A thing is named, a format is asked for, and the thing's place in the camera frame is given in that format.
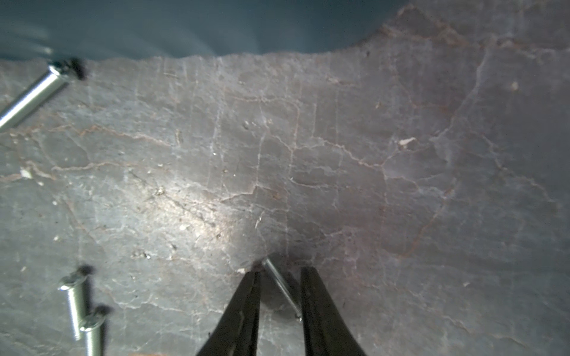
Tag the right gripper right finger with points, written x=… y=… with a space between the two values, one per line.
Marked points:
x=325 y=332

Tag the silver screw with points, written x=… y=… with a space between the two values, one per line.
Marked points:
x=73 y=286
x=91 y=327
x=53 y=80
x=284 y=286

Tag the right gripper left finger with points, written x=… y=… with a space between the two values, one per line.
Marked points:
x=237 y=330

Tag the teal plastic storage box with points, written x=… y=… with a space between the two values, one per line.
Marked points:
x=98 y=30

